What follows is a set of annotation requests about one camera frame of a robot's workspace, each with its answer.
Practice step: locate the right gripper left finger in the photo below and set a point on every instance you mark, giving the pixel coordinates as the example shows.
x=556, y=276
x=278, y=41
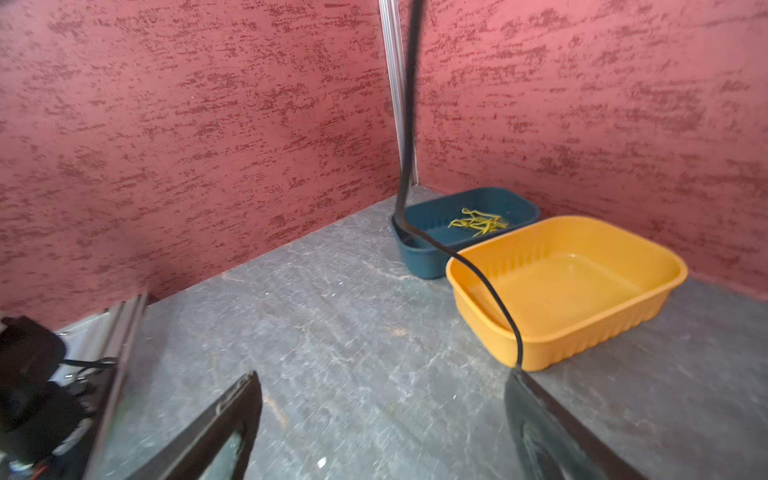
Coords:
x=218, y=443

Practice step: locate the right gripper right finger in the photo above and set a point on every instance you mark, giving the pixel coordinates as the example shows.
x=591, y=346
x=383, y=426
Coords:
x=550, y=442

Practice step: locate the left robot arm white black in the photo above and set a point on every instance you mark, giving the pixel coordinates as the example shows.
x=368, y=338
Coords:
x=37, y=414

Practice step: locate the yellow plastic bin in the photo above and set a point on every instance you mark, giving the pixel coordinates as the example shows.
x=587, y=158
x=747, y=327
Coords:
x=561, y=286

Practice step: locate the teal plastic bin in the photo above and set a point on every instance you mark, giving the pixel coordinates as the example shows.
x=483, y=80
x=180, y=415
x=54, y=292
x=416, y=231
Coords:
x=435, y=216

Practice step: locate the aluminium front rail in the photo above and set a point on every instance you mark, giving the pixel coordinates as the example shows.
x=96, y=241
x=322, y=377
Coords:
x=98, y=352

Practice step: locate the left aluminium corner post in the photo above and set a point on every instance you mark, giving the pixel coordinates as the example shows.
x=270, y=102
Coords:
x=395, y=62

